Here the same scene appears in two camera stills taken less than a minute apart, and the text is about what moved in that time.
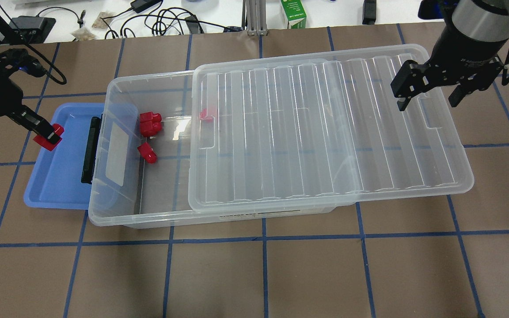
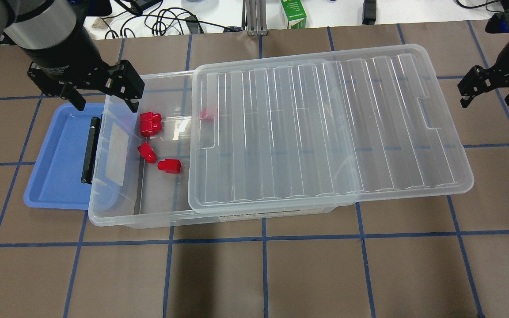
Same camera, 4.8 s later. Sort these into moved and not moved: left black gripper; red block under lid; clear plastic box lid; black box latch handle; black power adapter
Moved: left black gripper
Not moved: black box latch handle; red block under lid; black power adapter; clear plastic box lid
